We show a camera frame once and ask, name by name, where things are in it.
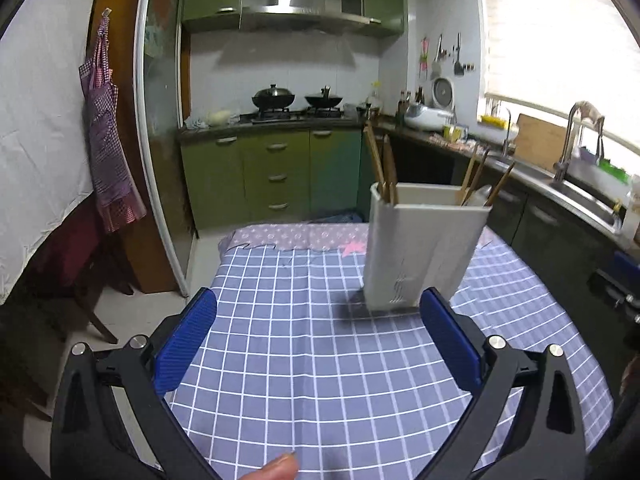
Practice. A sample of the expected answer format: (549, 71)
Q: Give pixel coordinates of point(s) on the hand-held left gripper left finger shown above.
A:
(185, 340)

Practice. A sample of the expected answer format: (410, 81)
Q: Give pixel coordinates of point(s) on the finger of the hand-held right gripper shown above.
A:
(627, 265)

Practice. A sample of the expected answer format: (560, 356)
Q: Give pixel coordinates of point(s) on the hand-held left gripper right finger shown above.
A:
(450, 345)

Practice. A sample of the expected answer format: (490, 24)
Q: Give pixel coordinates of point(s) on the white plastic utensil holder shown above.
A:
(415, 250)

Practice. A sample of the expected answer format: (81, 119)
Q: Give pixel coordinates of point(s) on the bundle of wooden chopsticks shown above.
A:
(390, 170)

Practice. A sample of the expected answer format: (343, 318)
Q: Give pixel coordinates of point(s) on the person's left hand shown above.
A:
(275, 467)

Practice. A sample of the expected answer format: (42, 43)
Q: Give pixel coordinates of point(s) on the clear bag of dry food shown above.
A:
(631, 210)

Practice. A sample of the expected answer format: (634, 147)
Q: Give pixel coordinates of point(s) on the dark green sink cabinet unit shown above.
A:
(550, 240)

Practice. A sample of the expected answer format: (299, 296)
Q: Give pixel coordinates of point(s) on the double steel sink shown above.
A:
(575, 195)

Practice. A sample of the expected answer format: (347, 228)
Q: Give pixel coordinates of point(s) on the green plastic container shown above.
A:
(614, 170)

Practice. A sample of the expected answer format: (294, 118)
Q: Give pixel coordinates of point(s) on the purple plastic container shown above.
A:
(589, 156)

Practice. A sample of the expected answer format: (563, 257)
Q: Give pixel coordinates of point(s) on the blue checked tablecloth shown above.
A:
(310, 360)

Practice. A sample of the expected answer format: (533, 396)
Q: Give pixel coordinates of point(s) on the tall steel faucet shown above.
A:
(565, 150)

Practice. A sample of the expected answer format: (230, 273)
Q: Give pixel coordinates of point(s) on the purple dotted cloth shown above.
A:
(280, 235)

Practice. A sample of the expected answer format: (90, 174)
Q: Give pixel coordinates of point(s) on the dark red chair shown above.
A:
(75, 240)

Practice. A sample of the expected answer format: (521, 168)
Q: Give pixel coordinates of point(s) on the wooden cutting board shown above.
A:
(537, 142)

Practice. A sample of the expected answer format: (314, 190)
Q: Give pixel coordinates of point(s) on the beige rag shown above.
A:
(590, 111)

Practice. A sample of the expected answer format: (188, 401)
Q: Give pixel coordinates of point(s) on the blue floor rag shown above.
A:
(335, 216)

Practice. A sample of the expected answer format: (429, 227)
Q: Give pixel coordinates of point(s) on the small steel faucet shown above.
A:
(507, 135)

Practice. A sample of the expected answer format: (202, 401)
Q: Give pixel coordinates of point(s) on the green base cabinet unit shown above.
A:
(275, 175)

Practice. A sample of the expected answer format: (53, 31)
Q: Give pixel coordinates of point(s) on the purple checked apron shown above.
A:
(107, 160)

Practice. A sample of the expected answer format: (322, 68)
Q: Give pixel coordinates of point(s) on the pink dish cloth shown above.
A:
(450, 144)

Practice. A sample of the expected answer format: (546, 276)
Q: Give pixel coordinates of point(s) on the yellow mug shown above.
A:
(451, 133)

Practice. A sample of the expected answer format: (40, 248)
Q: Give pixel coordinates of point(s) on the clear plastic bag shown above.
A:
(215, 117)

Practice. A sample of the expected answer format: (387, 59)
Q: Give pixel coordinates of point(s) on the white rice cooker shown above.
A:
(425, 117)

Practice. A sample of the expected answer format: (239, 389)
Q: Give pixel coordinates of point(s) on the sliding glass door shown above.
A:
(160, 110)

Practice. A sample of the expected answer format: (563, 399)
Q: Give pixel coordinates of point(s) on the white window blind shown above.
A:
(560, 35)

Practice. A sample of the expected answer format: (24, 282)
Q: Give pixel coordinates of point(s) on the small steel pot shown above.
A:
(367, 110)

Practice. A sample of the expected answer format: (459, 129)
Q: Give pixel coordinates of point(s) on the dark sauce bottle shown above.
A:
(419, 96)

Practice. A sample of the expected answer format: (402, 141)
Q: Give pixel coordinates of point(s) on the white backdrop sheet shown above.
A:
(40, 135)

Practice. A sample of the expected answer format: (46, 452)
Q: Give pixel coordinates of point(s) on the black gas stove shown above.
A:
(300, 116)

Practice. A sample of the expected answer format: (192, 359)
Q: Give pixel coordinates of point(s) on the white round-faced appliance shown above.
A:
(443, 92)

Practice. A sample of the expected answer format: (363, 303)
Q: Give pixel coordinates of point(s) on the black lidded wok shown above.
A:
(324, 99)
(273, 97)

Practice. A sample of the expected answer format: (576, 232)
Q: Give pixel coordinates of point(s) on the clear oil jug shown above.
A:
(375, 97)

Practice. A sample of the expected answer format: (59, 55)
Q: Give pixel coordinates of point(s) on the black hanging spatula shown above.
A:
(458, 67)

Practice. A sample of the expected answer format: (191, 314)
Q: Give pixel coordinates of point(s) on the hanging steel ladle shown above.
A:
(438, 55)

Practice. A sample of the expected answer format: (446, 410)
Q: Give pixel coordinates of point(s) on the pink hanging ornament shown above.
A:
(424, 57)

